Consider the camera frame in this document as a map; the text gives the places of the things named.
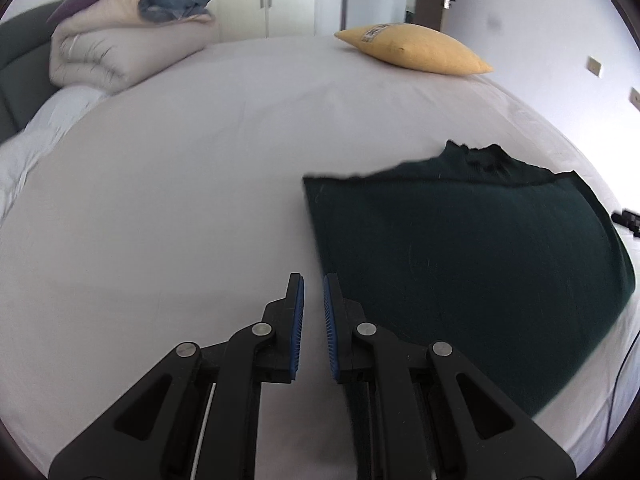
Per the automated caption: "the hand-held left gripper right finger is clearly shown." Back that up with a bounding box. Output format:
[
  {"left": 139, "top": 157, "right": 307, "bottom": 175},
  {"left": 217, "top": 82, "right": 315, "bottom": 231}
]
[{"left": 322, "top": 272, "right": 576, "bottom": 480}]

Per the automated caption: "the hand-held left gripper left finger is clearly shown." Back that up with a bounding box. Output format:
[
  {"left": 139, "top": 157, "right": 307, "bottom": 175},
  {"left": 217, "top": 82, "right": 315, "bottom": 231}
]
[{"left": 47, "top": 272, "right": 306, "bottom": 480}]

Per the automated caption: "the dark green sweater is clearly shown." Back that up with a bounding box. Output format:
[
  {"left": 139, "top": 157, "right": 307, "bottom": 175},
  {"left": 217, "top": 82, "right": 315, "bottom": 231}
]
[{"left": 302, "top": 141, "right": 637, "bottom": 419}]

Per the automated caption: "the bed with white sheet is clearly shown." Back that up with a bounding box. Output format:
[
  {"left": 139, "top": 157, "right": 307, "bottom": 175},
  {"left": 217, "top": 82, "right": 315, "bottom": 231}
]
[{"left": 0, "top": 33, "right": 640, "bottom": 476}]

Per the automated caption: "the yellow pillow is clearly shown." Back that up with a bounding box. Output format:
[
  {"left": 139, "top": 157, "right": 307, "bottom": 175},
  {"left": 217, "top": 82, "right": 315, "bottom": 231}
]
[{"left": 333, "top": 23, "right": 495, "bottom": 77}]

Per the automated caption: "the small dark object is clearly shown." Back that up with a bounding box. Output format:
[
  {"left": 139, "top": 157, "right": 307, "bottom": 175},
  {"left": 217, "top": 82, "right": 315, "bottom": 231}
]
[{"left": 610, "top": 208, "right": 640, "bottom": 237}]

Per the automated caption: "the folded beige duvet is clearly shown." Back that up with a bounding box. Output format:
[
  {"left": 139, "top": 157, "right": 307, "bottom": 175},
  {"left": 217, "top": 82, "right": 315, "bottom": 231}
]
[{"left": 48, "top": 0, "right": 222, "bottom": 95}]

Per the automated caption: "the dark grey padded headboard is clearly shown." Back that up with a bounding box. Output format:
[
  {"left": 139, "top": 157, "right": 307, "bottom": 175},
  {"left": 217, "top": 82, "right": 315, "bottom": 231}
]
[{"left": 0, "top": 0, "right": 67, "bottom": 135}]

